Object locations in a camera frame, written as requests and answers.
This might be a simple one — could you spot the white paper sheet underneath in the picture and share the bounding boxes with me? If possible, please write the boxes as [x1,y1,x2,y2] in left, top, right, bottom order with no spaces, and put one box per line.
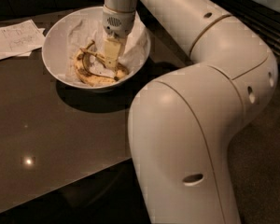
[16,28,46,58]

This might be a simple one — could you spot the white paper lining in bowl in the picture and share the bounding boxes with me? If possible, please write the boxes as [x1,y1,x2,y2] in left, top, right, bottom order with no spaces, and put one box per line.
[64,8,150,90]

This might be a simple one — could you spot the white gripper with grille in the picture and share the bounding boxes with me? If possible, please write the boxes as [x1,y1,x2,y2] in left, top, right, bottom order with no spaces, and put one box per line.
[103,6,135,72]

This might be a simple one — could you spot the spotted banana lying in bowl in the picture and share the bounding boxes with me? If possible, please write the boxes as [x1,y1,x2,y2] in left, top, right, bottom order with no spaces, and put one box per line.
[74,40,119,87]

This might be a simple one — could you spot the white printed paper sheet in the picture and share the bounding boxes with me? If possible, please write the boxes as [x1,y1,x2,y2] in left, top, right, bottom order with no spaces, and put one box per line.
[0,20,45,60]

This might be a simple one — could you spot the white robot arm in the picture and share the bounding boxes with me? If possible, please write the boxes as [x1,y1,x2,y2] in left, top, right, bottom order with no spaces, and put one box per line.
[104,0,278,224]

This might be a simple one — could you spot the spotted banana with long stem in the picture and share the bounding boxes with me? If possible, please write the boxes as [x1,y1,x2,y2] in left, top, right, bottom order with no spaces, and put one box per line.
[77,49,129,81]

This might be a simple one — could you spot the white bowl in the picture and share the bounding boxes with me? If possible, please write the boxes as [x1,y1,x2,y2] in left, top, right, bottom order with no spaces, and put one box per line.
[41,6,152,93]

